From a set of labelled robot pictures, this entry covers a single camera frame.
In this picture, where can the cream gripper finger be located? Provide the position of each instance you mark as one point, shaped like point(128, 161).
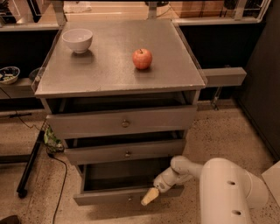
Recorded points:
point(152, 194)

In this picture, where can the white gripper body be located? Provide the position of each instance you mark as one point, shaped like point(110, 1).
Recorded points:
point(162, 184)

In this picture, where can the grey bottom drawer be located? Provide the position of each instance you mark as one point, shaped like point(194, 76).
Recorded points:
point(117, 182)

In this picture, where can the grey drawer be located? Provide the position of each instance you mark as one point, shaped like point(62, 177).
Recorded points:
point(125, 151)
point(121, 122)
point(117, 182)

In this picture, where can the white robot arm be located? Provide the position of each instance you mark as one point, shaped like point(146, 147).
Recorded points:
point(227, 192)

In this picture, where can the grey top drawer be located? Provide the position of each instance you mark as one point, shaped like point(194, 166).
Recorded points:
point(121, 122)

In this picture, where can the grey middle drawer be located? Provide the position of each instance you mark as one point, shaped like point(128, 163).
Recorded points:
point(125, 151)

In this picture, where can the grey drawer cabinet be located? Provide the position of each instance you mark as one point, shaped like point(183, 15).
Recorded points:
point(104, 77)

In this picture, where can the white floor panel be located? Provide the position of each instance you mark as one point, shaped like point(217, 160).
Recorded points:
point(272, 180)

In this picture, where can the green snack bag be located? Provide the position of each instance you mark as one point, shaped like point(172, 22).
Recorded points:
point(53, 144)

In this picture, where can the grey side shelf beam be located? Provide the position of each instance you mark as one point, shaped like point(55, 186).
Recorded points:
point(224, 77)

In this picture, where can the red apple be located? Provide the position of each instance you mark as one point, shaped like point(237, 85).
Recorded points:
point(142, 58)

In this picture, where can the black metal bar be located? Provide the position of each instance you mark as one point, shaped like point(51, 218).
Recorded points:
point(21, 191)

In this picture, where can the white ceramic bowl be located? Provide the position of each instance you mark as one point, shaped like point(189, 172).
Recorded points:
point(78, 40)

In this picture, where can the patterned small bowl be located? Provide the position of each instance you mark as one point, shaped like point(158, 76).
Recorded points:
point(9, 75)

